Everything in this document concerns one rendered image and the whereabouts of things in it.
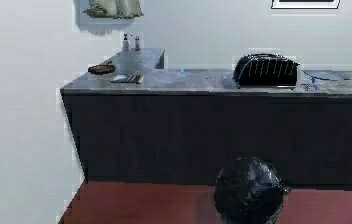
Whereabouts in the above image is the white soap bottle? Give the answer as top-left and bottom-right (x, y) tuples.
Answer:
(121, 33), (132, 53)

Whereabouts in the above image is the black toaster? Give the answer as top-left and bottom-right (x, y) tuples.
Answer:
(232, 53), (301, 90)

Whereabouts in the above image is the black bin with bag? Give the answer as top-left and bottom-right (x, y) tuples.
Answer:
(213, 156), (292, 224)

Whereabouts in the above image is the white framed picture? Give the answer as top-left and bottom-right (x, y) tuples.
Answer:
(270, 0), (342, 10)

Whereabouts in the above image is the dark kitchen counter cabinet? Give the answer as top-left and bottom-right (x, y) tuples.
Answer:
(59, 47), (352, 188)

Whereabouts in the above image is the beige hanging cloth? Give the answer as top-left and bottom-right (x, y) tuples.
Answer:
(82, 0), (145, 20)

